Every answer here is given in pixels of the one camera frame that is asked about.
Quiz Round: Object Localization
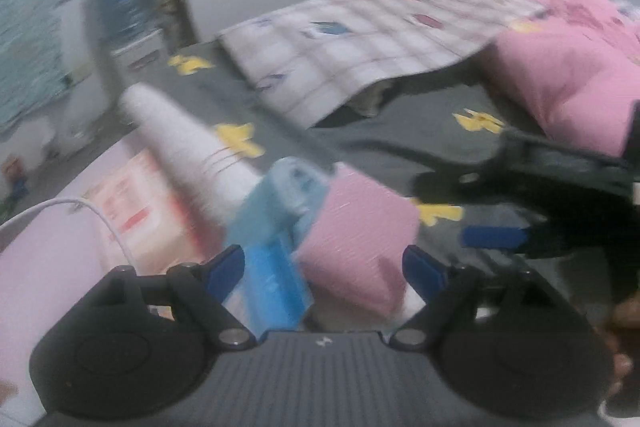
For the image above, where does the grey bedsheet with yellow print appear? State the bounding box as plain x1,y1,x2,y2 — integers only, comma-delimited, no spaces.
125,42,640,268

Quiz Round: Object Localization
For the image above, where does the white rolled plush cushion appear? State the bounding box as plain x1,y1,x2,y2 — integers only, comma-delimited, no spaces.
120,84,261,223

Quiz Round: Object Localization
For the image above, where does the teal wall poster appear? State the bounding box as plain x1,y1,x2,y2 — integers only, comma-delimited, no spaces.
0,0,76,132

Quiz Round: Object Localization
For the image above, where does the checked printed blanket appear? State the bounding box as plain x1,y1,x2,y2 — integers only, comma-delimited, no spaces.
217,0,548,128

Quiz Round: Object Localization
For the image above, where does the person's right hand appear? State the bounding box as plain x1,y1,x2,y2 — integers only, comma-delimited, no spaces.
602,292,640,418

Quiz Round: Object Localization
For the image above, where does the pink sponge block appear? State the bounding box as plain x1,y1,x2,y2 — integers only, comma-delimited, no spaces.
295,163,421,315

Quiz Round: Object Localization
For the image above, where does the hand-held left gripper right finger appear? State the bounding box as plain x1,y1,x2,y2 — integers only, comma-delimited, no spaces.
390,246,538,350

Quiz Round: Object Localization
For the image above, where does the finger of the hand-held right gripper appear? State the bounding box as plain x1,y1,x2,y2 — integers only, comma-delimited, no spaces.
462,224,533,253
410,157,506,204

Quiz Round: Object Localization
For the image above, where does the blue wet wipes pack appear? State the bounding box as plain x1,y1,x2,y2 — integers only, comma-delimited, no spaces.
222,157,333,340

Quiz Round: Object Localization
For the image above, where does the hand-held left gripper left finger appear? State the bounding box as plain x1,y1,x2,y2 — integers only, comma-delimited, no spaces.
107,246,258,350

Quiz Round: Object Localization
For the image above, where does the white cable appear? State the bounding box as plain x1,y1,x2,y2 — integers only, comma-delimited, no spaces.
0,199,133,268

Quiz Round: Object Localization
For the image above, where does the pink quilt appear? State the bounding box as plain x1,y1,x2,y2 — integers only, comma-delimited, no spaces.
470,0,640,158

